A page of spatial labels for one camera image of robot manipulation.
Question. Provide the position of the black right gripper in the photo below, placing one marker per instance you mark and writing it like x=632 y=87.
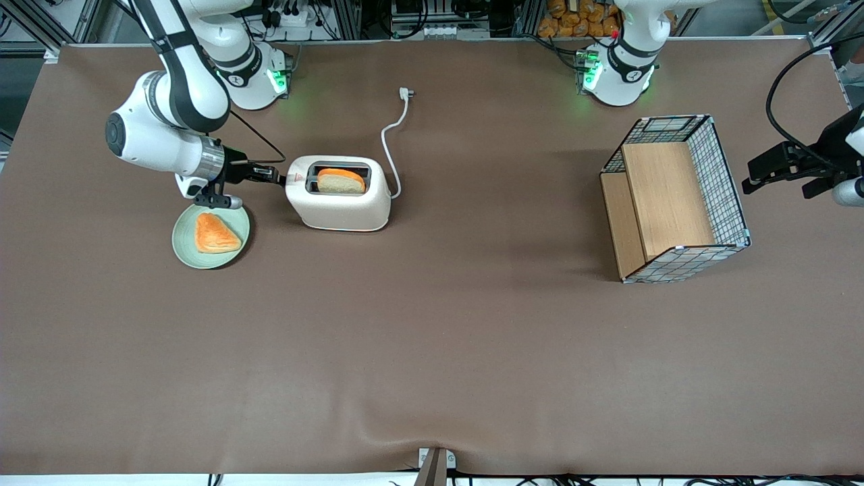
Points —
x=235 y=169

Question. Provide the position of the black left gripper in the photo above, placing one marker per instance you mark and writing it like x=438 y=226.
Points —
x=829 y=144

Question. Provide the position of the white toaster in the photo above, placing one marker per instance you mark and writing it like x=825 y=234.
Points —
x=337 y=212

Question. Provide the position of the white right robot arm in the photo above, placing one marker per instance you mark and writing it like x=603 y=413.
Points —
x=182 y=88

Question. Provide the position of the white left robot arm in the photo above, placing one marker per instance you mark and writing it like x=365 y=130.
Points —
x=617 y=77

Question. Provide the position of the toast bread slice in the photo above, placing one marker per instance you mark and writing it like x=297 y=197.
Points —
x=341 y=183

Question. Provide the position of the triangular puff pastry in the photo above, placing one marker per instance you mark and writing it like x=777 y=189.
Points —
x=214 y=236

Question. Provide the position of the green round plate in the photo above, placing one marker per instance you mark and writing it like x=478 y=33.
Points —
x=185 y=246

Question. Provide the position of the white power strip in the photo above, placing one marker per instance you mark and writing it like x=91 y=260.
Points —
x=290 y=19

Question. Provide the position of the black electronics box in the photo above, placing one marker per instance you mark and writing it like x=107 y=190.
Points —
x=439 y=30

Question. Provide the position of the brown table cover mat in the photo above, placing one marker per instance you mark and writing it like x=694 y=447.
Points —
x=432 y=337

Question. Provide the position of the bag of bread rolls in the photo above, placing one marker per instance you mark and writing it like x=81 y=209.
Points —
x=574 y=23

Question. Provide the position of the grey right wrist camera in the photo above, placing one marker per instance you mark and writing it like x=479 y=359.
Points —
x=226 y=202

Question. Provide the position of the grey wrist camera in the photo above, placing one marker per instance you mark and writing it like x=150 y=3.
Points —
x=850 y=192
x=226 y=202

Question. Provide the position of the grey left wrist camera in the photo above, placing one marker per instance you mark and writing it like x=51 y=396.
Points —
x=850 y=192

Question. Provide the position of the aluminium frame beam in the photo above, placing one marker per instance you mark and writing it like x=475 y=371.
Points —
x=820 y=30
x=34 y=27

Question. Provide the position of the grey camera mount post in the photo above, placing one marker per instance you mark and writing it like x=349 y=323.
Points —
x=435 y=469

